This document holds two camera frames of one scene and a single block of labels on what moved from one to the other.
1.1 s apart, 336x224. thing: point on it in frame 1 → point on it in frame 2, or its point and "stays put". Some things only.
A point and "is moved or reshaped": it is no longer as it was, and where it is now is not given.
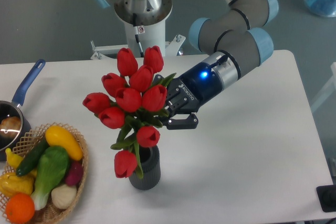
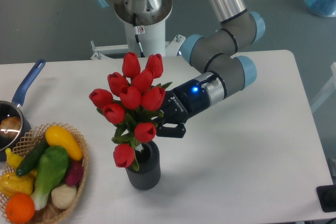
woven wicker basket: [43, 175] stays put
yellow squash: [55, 136] stays put
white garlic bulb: [63, 195] stays put
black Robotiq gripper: [186, 92] → [187, 99]
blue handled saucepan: [14, 125] stays put
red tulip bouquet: [135, 99] is moved or reshaped
